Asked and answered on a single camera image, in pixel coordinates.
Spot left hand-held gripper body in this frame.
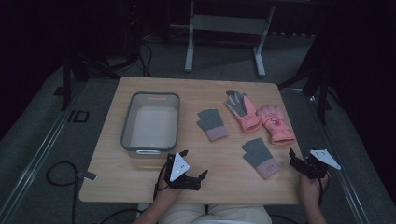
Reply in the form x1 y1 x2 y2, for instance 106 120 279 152
163 151 203 191

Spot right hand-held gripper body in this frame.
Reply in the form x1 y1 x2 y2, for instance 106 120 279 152
289 148 342 180

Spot grey-rimmed white plastic bin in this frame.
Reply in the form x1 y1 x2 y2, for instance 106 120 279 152
120 91 181 156

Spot pink ski glove grey palm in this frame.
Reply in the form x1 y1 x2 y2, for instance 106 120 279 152
224 89 263 134

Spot person's right hand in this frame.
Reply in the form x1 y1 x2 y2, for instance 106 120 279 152
299 172 331 204

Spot person's left hand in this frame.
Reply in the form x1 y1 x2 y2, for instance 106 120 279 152
154 177 183 203

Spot pink ski glove printed back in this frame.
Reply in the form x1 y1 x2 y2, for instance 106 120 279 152
257 104 296 147

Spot person's beige trousers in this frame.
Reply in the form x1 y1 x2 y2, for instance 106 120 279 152
158 203 273 224

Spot black tripod stand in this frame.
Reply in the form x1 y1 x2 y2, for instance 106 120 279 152
53 36 123 112
277 40 334 126

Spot left hand-held gripper cable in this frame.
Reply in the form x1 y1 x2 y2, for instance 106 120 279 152
152 162 170 201

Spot hand-held gripper cable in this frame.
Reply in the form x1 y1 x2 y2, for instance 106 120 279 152
317 174 331 207
152 162 170 201

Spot right hand-held gripper cable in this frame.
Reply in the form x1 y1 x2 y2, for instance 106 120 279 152
317 174 331 207

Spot metal floor rail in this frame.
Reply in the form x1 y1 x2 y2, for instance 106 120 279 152
0 83 89 222
279 88 370 224

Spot black cables by stand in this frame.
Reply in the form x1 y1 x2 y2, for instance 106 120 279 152
135 39 154 78

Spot black floor cable with plug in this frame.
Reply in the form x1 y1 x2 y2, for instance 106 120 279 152
45 161 99 224

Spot white metal stand frame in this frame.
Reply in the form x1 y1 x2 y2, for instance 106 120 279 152
184 0 276 78

